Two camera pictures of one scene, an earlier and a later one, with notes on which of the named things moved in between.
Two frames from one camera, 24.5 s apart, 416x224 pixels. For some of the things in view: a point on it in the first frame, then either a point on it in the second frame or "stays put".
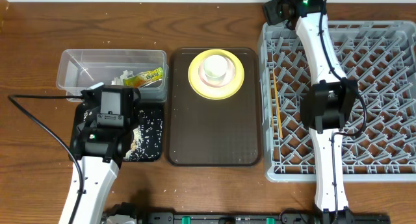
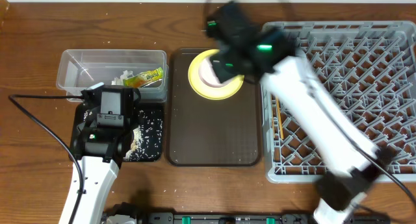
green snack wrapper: x=143 y=78 stays put
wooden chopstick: x=280 y=127 stays put
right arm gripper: x=271 y=10 -> x=222 y=72
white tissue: x=119 y=80 stays put
